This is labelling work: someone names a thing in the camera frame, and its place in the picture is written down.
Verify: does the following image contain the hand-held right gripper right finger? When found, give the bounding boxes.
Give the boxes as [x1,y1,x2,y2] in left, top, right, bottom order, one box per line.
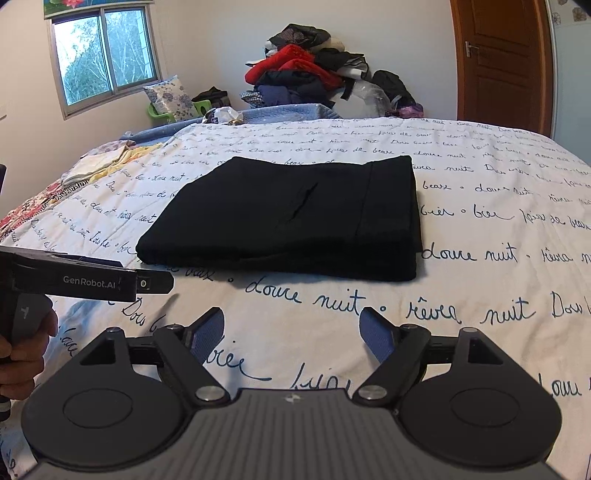
[359,307,511,407]

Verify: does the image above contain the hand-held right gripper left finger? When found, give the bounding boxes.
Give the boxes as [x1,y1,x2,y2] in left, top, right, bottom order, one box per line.
[76,307,230,407]

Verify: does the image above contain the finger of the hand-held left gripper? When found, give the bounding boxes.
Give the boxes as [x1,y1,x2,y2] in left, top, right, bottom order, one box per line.
[136,270,175,295]

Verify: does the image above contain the black pants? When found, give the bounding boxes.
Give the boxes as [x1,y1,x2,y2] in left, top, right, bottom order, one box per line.
[135,155,424,282]

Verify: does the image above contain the person's left hand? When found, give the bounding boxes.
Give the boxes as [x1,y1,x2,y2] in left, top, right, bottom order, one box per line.
[0,308,60,400]

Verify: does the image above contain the red floral cloth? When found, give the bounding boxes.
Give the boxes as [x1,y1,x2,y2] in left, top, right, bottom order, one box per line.
[0,179,89,241]

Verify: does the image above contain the folded pale cloths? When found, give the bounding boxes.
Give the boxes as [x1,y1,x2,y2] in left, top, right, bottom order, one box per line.
[62,140,163,186]

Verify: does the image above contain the white script-printed blanket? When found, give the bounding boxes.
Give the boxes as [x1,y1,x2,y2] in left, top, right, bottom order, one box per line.
[0,115,591,480]

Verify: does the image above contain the crumpled wrapper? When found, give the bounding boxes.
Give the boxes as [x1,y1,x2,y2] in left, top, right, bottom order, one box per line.
[202,106,245,126]

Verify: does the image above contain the green plastic chair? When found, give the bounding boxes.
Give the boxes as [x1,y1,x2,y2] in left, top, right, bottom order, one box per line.
[146,99,214,124]

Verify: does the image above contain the floral pillow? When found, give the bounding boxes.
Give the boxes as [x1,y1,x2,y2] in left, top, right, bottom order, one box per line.
[143,76,195,122]

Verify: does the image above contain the black bag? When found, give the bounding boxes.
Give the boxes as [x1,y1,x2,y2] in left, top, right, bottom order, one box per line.
[191,86,231,110]

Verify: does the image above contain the blue bedsheet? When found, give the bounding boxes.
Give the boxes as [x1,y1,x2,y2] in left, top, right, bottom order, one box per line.
[121,103,339,140]

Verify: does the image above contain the sliding glass window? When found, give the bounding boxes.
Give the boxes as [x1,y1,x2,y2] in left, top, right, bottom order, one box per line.
[48,4,163,120]

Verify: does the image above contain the clear plastic bag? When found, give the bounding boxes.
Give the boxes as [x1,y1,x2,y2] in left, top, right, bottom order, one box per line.
[344,80,394,119]

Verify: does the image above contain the black backpack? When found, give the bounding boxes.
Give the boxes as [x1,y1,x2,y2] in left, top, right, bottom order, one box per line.
[371,69,417,110]

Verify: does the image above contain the pile of clothes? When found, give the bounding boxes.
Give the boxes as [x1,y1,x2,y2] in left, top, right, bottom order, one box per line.
[240,24,371,110]

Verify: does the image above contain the floral window valance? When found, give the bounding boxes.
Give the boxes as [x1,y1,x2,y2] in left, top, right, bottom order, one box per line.
[42,0,156,20]

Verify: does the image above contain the brown wooden door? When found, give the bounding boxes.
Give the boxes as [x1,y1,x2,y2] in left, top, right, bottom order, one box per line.
[450,0,555,138]

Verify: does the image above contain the pale sliding wardrobe door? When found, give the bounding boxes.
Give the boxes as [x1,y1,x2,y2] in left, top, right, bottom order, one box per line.
[549,0,591,165]

